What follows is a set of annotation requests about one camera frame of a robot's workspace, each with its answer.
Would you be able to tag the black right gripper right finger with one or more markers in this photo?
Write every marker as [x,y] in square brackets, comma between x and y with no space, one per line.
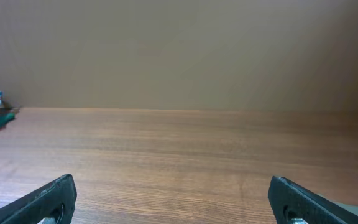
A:
[292,203]

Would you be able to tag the dark green folded cloth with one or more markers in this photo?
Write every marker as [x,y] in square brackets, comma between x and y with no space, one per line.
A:
[6,118]

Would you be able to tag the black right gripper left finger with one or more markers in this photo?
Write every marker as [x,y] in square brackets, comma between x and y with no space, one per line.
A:
[52,203]

